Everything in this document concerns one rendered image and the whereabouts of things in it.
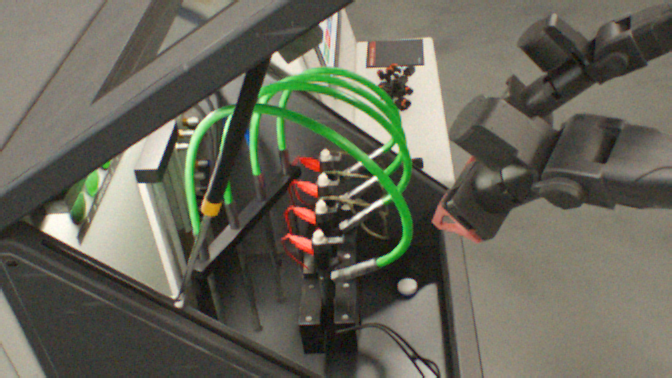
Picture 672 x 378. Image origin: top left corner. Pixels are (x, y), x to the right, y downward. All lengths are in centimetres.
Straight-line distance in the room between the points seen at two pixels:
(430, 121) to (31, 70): 100
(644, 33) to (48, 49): 84
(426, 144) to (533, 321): 110
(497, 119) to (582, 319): 199
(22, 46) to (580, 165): 81
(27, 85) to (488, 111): 61
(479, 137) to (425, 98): 115
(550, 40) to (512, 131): 42
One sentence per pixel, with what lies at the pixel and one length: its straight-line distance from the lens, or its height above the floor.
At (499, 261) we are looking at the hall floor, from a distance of 285.
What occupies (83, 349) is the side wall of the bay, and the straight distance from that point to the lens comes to 96.
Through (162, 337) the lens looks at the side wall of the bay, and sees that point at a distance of 92.
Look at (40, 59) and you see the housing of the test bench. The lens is 113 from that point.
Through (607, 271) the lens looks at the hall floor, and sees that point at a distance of 287.
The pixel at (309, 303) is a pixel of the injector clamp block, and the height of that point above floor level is 98.
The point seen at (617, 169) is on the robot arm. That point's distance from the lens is 69.
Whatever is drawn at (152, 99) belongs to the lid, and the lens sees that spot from 68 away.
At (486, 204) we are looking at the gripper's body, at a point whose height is 141.
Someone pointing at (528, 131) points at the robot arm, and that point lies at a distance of 75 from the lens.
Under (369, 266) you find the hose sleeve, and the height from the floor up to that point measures 118.
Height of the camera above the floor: 193
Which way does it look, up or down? 37 degrees down
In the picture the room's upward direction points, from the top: 7 degrees counter-clockwise
